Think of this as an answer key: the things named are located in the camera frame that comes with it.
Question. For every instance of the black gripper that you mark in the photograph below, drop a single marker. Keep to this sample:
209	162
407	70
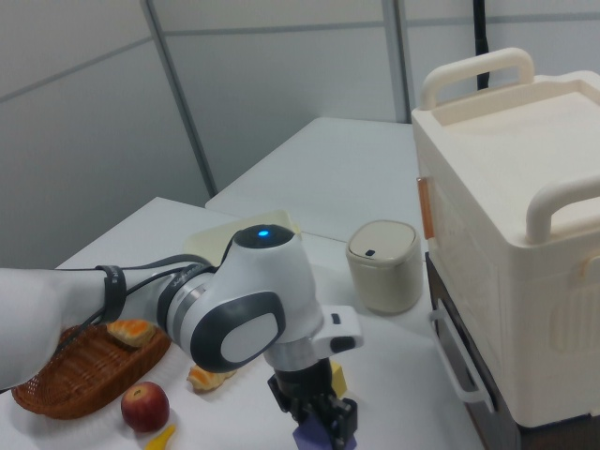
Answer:
304	382

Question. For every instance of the purple cube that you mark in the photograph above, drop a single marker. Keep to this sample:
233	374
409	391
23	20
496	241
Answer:
311	436

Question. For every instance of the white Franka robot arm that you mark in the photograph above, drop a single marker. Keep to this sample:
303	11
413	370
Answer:
244	300

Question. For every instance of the yellow cube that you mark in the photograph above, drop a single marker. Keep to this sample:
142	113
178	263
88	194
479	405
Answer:
340	377

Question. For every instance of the long toy bread roll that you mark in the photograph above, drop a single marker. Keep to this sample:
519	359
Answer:
206	379

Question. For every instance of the yellow toy banana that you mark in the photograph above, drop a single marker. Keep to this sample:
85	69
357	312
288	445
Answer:
161	438

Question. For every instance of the small cream lidded bin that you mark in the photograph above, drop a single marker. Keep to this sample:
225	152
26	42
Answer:
384	267

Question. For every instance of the red toy apple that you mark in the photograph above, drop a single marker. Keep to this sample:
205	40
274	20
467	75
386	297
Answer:
145	407

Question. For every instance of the white square plastic container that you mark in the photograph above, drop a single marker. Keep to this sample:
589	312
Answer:
206	244

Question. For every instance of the short toy bread roll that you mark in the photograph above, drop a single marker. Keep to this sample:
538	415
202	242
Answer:
131	330

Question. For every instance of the brown wicker basket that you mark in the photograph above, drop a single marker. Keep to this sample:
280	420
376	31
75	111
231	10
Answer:
94	379

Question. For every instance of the black pole in background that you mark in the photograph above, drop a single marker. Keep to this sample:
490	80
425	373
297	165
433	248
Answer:
480	37

